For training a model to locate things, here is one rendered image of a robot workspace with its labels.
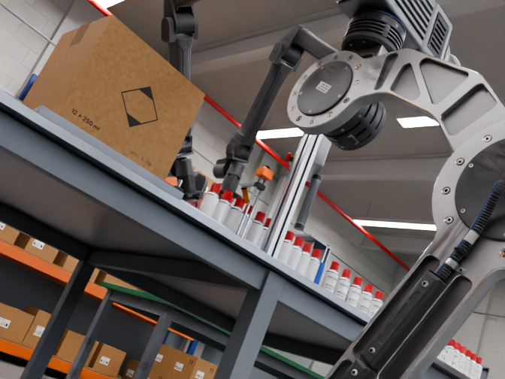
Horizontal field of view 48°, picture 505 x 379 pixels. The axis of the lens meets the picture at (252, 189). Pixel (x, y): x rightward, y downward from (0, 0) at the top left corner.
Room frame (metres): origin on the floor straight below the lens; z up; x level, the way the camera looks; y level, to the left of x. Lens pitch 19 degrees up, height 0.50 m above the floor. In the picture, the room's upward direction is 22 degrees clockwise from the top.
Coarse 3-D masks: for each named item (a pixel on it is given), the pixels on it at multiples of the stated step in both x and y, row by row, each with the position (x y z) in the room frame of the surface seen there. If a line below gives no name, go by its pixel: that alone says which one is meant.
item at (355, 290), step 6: (354, 282) 2.23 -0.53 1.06; (360, 282) 2.22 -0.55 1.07; (354, 288) 2.22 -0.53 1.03; (360, 288) 2.22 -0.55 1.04; (348, 294) 2.23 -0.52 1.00; (354, 294) 2.21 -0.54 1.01; (360, 294) 2.23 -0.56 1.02; (348, 300) 2.22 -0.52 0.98; (354, 300) 2.21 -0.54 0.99; (354, 306) 2.22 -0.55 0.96
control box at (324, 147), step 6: (324, 138) 1.79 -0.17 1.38; (300, 144) 1.82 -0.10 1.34; (324, 144) 1.79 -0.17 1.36; (330, 144) 1.79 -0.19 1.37; (318, 150) 1.79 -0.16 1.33; (324, 150) 1.79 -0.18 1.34; (318, 156) 1.79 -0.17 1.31; (324, 156) 1.79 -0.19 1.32; (318, 162) 1.79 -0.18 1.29; (324, 162) 1.79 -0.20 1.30; (312, 168) 1.84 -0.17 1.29; (318, 168) 1.82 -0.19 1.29; (312, 174) 1.89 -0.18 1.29
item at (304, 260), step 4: (304, 244) 2.06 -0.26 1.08; (308, 244) 2.05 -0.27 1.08; (304, 248) 2.05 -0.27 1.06; (308, 248) 2.05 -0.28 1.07; (304, 252) 2.05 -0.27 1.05; (308, 252) 2.05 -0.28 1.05; (304, 256) 2.04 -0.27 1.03; (308, 256) 2.04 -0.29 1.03; (300, 260) 2.04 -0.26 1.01; (304, 260) 2.04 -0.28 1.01; (308, 260) 2.05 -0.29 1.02; (300, 264) 2.04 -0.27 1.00; (304, 264) 2.04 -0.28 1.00; (308, 264) 2.05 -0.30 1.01; (296, 268) 2.04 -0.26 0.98; (300, 268) 2.04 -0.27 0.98; (304, 268) 2.04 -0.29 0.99; (300, 272) 2.04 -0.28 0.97; (304, 272) 2.05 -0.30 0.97
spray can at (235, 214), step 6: (240, 198) 1.84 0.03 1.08; (234, 204) 1.85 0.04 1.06; (240, 204) 1.84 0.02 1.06; (234, 210) 1.83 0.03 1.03; (240, 210) 1.84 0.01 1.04; (228, 216) 1.84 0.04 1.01; (234, 216) 1.83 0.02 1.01; (240, 216) 1.84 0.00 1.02; (228, 222) 1.83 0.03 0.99; (234, 222) 1.83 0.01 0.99; (234, 228) 1.84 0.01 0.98
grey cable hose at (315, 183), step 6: (312, 180) 1.89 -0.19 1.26; (318, 180) 1.88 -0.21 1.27; (312, 186) 1.88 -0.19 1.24; (318, 186) 1.88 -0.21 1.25; (312, 192) 1.88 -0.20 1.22; (306, 198) 1.88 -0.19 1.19; (312, 198) 1.88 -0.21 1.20; (306, 204) 1.88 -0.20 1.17; (312, 204) 1.89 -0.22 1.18; (306, 210) 1.88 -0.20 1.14; (300, 216) 1.88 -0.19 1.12; (306, 216) 1.88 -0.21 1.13; (300, 222) 1.88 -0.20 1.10; (300, 228) 1.88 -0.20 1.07
